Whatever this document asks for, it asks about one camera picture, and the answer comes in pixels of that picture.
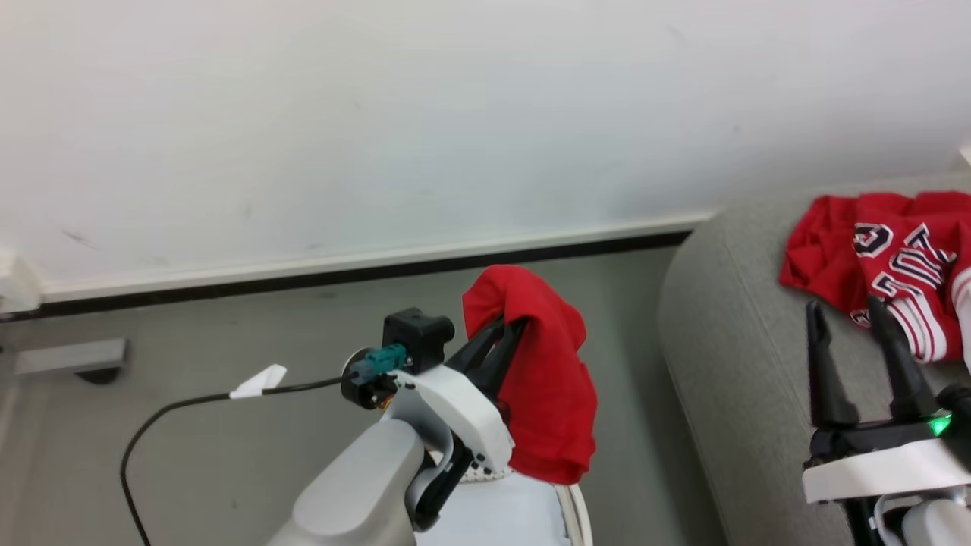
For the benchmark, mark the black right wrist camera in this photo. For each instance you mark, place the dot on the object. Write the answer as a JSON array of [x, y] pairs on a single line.
[[959, 402]]

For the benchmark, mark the white wall socket box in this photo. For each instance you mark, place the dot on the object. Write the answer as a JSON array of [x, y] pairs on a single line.
[[15, 280]]

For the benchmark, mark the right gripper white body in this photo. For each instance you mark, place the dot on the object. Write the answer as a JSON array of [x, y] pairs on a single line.
[[880, 466]]

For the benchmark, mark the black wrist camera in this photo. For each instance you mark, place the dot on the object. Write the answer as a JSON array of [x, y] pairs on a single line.
[[417, 337], [959, 402]]

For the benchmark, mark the dark round floor foot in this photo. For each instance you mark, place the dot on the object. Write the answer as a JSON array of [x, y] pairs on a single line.
[[98, 375]]

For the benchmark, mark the plain red garment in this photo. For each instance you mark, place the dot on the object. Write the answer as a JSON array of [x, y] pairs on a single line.
[[546, 387]]

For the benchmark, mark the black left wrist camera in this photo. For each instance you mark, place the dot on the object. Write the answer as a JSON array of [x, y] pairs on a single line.
[[417, 337]]

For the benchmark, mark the white and black baseboard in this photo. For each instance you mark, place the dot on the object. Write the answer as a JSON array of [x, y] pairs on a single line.
[[379, 262]]

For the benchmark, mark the grey metal floor bracket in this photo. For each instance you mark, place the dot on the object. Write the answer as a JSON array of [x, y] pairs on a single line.
[[68, 356]]

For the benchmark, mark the white plastic laundry basket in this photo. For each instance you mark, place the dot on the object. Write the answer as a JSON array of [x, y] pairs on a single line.
[[516, 516]]

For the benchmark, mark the red basketball jersey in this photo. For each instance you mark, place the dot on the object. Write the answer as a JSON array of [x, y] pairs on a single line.
[[895, 250]]

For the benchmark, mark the grey fabric sofa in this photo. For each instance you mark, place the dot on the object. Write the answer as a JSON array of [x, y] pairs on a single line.
[[743, 341]]

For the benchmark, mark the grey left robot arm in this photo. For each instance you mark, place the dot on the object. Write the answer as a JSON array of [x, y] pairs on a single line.
[[356, 493]]

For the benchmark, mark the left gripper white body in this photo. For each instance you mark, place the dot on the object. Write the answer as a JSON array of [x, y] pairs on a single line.
[[463, 413]]

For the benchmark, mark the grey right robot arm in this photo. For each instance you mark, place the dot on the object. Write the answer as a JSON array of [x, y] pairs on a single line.
[[925, 525]]

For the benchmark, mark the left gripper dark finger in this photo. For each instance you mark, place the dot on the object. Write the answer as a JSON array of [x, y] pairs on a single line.
[[504, 364], [476, 353]]

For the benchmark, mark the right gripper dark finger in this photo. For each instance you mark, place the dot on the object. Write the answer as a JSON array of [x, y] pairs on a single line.
[[827, 379], [903, 371]]

